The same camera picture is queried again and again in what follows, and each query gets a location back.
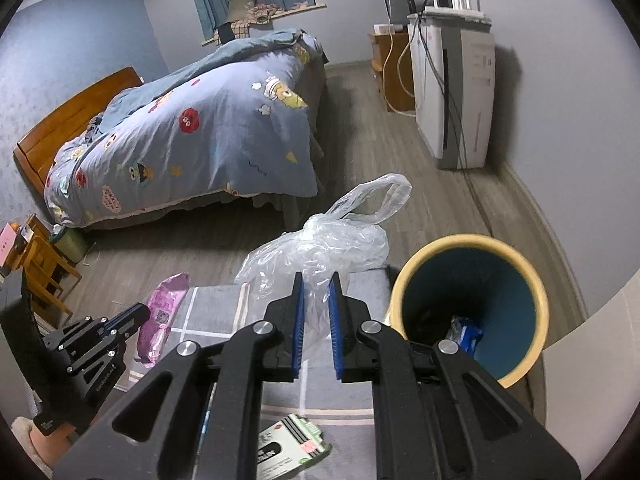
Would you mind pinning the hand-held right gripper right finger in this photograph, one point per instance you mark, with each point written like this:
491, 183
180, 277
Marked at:
334, 327

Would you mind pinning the wooden stool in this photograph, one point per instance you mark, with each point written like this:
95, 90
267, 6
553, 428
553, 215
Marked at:
42, 260

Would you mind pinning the wooden cabinet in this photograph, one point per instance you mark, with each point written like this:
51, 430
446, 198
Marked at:
392, 70

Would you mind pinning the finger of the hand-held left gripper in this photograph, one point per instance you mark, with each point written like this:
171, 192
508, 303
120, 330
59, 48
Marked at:
127, 317
107, 355

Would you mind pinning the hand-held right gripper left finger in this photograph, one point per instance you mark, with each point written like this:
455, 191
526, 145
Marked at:
298, 327

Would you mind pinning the patterned cloth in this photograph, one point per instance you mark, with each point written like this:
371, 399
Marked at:
265, 12

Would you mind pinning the white air purifier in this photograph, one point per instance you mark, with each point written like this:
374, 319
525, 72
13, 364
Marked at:
470, 90

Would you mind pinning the person's left forearm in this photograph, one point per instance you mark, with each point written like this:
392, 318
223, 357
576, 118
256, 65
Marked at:
47, 442

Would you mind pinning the green white card package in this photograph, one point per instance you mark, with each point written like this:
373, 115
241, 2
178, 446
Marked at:
287, 447

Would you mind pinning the blue printed quilt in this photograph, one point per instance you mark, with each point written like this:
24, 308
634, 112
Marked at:
200, 130

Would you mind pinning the grey checked mat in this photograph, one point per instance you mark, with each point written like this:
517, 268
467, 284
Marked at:
210, 310

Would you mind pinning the pink plastic packet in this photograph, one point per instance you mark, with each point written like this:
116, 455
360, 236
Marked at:
162, 315

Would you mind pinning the pink box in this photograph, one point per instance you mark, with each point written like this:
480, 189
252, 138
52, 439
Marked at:
7, 245

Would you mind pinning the white router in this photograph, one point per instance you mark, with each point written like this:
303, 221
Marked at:
460, 7

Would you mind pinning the wooden bed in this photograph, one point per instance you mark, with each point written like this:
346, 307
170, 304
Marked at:
65, 115

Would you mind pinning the yellow-rimmed blue bin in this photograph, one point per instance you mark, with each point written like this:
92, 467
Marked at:
470, 280

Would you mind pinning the white panel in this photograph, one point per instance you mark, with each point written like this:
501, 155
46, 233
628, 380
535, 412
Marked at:
595, 360

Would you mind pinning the blue white packet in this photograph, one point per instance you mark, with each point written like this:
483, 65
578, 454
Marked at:
465, 337

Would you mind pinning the clear plastic bag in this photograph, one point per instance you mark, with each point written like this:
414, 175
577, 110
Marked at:
320, 250

